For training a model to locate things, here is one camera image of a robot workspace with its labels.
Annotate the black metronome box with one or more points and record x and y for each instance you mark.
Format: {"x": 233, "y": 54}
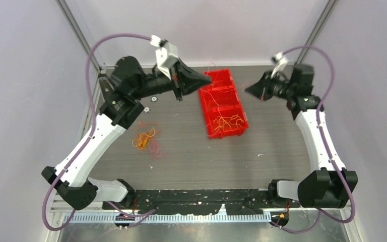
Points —
{"x": 108, "y": 89}

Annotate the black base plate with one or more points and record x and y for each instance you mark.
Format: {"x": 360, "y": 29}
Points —
{"x": 202, "y": 202}

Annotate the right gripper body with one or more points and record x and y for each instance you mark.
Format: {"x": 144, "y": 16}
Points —
{"x": 275, "y": 87}

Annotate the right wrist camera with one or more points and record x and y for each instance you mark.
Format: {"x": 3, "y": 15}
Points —
{"x": 280, "y": 62}

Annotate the red compartment bin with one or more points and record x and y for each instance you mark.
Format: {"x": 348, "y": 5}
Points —
{"x": 223, "y": 112}

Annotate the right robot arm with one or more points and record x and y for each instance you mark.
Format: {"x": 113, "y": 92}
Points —
{"x": 330, "y": 184}

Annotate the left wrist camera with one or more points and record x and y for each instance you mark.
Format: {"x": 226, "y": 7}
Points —
{"x": 166, "y": 55}

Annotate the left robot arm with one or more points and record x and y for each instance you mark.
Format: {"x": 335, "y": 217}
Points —
{"x": 122, "y": 93}

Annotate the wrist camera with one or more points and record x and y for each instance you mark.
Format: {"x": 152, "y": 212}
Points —
{"x": 166, "y": 55}
{"x": 280, "y": 62}

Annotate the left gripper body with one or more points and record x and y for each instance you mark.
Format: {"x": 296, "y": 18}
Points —
{"x": 156, "y": 83}

